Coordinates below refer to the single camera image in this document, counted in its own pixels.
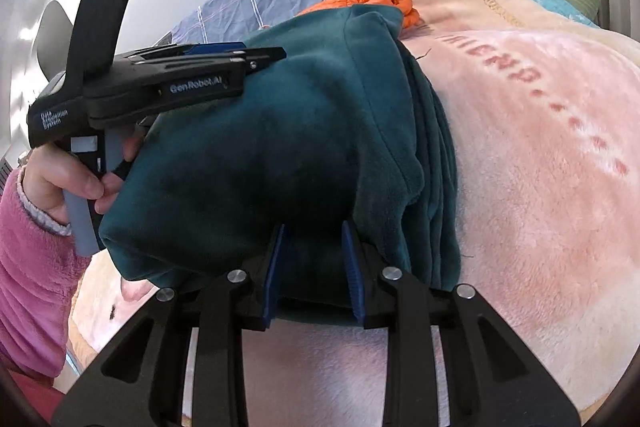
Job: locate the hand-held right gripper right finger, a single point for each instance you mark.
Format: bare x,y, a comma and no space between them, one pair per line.
352,277

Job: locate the light blue sheet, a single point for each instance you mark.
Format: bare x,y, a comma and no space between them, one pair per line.
550,2

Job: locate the teal fleece hoodie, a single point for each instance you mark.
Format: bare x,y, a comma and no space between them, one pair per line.
300,132

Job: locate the person's left forearm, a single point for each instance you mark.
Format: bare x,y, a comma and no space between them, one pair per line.
35,282

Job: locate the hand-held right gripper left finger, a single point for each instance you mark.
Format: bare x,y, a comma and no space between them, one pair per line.
275,277

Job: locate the person's left hand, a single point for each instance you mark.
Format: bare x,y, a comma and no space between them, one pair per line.
50,177

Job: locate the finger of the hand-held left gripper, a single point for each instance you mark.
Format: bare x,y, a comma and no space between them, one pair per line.
215,49
260,55

